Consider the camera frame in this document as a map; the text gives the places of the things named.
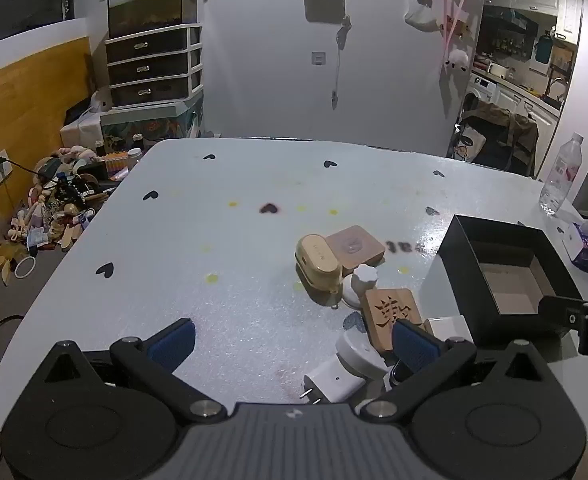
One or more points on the glass fish tank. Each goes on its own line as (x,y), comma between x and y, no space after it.
(151,7)

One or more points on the carved wooden block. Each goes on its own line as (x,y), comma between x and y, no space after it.
(356,250)
(386,316)

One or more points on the round white tape measure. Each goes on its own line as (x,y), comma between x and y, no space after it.
(356,352)

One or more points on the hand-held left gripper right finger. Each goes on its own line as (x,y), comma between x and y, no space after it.
(415,347)

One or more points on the black cardboard box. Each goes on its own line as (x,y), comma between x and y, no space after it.
(469,240)

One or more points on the black and white drawer unit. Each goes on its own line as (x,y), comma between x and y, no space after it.
(154,67)

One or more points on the beige earbuds case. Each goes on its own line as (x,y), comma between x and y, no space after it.
(316,260)

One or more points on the pile of toys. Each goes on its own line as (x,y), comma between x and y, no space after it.
(56,200)

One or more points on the cartoon print bag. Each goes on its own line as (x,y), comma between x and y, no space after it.
(468,144)

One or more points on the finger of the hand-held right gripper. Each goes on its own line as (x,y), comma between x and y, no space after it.
(561,310)

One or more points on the clear plastic water bottle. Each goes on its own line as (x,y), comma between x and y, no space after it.
(559,180)

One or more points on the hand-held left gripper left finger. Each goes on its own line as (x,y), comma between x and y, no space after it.
(174,344)

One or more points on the white hanging bag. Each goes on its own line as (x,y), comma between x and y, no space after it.
(421,12)

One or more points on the white charger plug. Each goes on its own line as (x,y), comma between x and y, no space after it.
(331,380)

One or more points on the chair with dark jacket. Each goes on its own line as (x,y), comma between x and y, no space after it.
(504,135)

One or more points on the white jar with scalloped lid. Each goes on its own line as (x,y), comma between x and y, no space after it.
(364,280)

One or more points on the small white box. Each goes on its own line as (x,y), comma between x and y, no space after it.
(449,329)

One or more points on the white washing machine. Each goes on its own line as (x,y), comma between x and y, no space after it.
(480,92)

